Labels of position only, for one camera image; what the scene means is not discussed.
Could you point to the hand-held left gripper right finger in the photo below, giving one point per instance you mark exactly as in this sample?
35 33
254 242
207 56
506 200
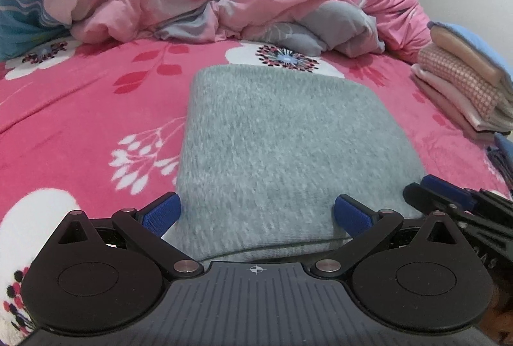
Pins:
352 217

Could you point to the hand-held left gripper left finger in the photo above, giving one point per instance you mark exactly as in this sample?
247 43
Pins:
162 214

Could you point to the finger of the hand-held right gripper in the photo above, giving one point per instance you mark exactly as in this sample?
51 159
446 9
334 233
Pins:
449 190
425 198

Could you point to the grey sweatshirt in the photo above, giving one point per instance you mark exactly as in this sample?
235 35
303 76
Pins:
288 153

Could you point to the dark blue folded cloth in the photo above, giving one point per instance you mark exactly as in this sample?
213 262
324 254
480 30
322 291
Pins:
505 153

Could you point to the white folded cloth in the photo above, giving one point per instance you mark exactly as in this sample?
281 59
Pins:
445 95

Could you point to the pink floral blanket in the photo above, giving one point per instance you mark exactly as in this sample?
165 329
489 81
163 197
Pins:
80 109

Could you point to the beige folded cloth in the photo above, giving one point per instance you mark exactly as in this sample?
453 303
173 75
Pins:
461 49

